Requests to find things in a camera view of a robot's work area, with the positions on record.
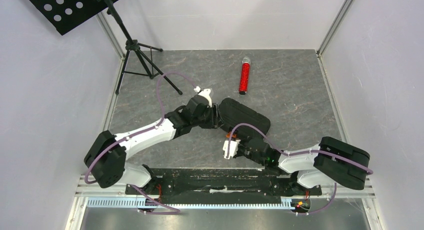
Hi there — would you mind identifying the black plastic tool case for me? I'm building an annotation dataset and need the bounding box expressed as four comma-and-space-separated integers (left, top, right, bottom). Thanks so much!
218, 97, 271, 140

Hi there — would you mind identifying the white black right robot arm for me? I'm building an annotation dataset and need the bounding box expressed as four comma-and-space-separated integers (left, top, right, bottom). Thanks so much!
223, 136, 372, 194

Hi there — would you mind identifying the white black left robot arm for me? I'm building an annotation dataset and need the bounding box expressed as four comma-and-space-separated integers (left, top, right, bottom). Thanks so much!
83, 88, 218, 194

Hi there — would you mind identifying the black music stand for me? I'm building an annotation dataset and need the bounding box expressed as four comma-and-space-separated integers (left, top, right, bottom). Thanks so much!
19, 0, 184, 96

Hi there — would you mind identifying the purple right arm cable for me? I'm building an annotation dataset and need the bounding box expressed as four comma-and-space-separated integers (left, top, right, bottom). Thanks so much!
225, 123, 374, 217

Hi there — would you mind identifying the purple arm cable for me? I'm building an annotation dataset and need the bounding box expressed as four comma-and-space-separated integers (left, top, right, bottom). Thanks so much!
225, 123, 374, 217
84, 72, 201, 215

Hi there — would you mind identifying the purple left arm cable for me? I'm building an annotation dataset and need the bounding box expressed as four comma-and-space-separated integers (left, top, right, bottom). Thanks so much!
84, 72, 201, 215

